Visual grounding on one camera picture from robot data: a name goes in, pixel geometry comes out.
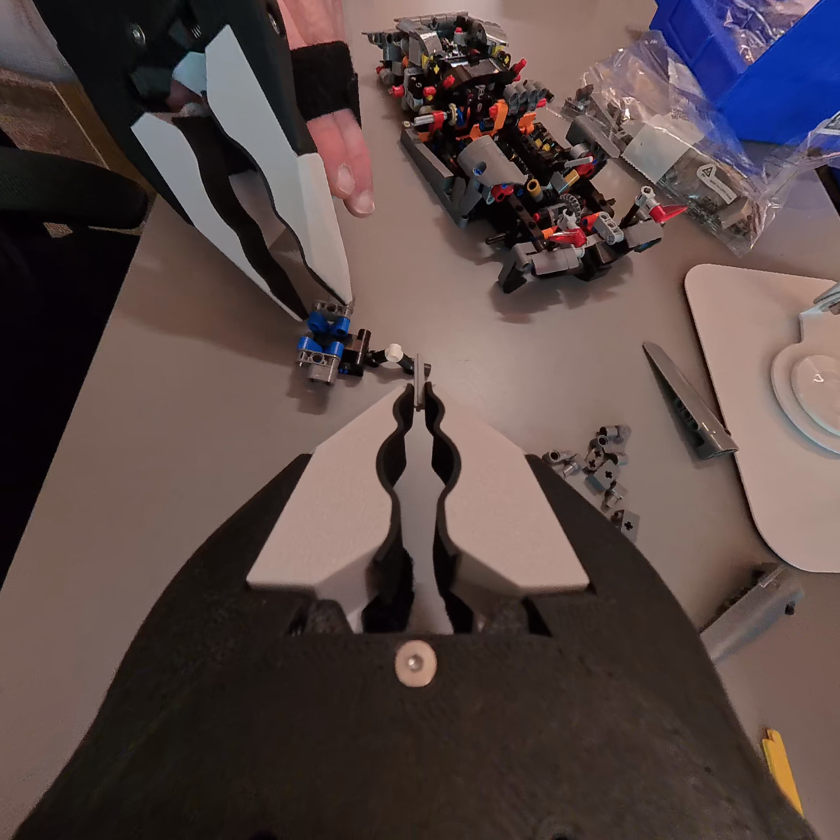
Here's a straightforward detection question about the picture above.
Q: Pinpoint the white round base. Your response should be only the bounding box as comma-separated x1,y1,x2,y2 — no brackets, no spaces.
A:
771,282,840,458

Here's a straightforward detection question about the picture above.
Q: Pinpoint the partly built lego car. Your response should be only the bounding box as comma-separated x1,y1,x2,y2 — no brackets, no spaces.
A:
377,10,690,294

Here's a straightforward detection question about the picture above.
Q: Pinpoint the grey curved lego panel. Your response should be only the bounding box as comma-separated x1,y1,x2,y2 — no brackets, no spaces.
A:
699,563,805,665

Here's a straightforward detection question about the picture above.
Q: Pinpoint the dark grey lego wedge panel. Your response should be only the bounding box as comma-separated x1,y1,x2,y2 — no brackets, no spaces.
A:
642,341,740,462

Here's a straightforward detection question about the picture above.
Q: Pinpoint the person's left hand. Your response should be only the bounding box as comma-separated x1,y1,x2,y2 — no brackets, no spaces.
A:
276,0,376,219

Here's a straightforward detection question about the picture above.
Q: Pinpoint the pile of grey lego connectors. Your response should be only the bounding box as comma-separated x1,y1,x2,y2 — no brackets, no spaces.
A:
541,423,642,543

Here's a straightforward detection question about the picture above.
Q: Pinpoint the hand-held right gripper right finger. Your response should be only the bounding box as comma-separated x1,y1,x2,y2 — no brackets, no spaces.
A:
420,382,592,634

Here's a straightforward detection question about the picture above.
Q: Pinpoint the clear plastic bag of parts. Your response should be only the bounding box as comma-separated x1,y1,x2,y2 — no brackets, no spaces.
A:
564,29,840,258

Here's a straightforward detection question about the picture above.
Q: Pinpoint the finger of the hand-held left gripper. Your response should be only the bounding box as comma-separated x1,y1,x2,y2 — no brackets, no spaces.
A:
131,112,311,324
172,25,355,316

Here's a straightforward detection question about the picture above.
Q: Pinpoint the small blue lego assembly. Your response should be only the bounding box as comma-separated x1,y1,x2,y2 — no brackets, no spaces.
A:
295,298,421,387

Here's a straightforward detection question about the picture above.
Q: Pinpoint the blue plastic bin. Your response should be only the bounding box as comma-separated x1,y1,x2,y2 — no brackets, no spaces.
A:
648,0,840,144

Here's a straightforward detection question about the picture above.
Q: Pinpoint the white rounded mat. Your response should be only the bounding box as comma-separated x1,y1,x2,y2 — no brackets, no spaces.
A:
684,264,840,574

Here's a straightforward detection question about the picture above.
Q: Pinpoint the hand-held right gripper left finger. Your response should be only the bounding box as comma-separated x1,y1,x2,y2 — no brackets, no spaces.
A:
246,386,416,634

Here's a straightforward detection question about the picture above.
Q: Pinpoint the yellow lego beam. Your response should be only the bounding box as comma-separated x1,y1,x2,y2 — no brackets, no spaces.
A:
761,728,805,819

